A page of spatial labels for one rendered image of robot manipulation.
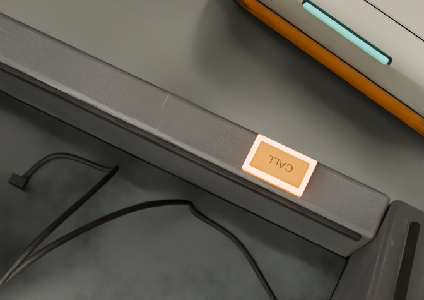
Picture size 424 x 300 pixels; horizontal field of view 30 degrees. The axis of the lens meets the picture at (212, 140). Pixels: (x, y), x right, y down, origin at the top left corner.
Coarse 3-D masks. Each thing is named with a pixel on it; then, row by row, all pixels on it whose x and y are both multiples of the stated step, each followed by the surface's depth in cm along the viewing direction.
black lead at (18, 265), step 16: (48, 160) 74; (80, 160) 74; (16, 176) 73; (112, 176) 69; (128, 208) 63; (144, 208) 65; (192, 208) 72; (96, 224) 58; (64, 240) 55; (32, 256) 53; (16, 272) 53; (256, 272) 71; (0, 288) 54
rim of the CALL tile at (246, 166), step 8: (264, 136) 61; (256, 144) 61; (272, 144) 61; (280, 144) 61; (288, 152) 61; (296, 152) 61; (248, 160) 61; (304, 160) 61; (312, 160) 61; (248, 168) 61; (312, 168) 61; (264, 176) 60; (280, 184) 60; (288, 184) 60; (304, 184) 60; (296, 192) 60
